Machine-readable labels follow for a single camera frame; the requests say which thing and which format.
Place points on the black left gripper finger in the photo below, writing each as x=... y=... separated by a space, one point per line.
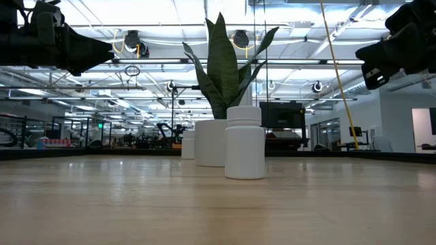
x=85 y=52

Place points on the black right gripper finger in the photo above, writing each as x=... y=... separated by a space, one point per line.
x=388 y=56

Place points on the white pill bottle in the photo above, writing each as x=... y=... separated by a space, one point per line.
x=244 y=149
x=188 y=148

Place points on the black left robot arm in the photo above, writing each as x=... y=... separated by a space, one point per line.
x=7 y=15

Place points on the long ceiling light bar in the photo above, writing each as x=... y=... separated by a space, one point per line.
x=153 y=61

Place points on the yellow slanted pole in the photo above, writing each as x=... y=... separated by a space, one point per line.
x=347 y=112

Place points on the small black desk monitor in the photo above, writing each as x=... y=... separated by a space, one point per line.
x=356 y=131

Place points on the row of red boxes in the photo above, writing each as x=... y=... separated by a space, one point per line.
x=56 y=142

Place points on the black pole stand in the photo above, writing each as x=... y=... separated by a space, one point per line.
x=172 y=109

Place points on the black monitor cart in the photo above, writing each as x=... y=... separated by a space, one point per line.
x=282 y=115

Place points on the green snake plant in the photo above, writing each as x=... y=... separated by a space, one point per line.
x=221 y=68

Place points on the white round plant pot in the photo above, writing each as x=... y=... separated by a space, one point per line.
x=209 y=143

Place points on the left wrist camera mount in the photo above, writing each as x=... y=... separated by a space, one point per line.
x=46 y=20

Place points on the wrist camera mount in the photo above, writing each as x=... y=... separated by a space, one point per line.
x=407 y=17
x=46 y=20

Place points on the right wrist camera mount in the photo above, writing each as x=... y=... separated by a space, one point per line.
x=407 y=17

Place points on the dark wall screen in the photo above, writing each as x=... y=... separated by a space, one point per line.
x=433 y=120

